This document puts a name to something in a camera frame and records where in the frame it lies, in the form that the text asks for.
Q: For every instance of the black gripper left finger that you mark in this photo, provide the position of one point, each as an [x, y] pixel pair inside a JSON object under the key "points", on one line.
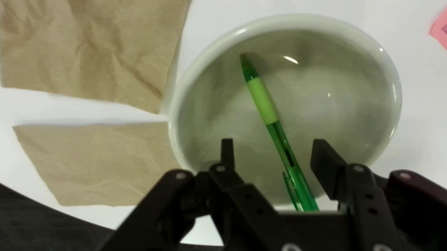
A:
{"points": [[195, 214]]}

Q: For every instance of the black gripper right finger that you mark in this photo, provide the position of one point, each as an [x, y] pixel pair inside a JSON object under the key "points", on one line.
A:
{"points": [[385, 214]]}

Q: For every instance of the green ballpoint pen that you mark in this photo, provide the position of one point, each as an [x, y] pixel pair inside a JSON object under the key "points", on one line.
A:
{"points": [[262, 99]]}

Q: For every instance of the white ceramic bowl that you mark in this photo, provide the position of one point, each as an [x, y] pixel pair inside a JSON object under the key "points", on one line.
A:
{"points": [[325, 93]]}

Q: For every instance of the brown paper napkin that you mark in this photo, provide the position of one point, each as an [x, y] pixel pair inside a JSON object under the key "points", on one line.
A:
{"points": [[92, 162], [92, 47]]}

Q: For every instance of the pink sweetener packet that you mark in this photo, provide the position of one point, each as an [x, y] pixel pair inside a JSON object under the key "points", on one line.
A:
{"points": [[441, 30]]}

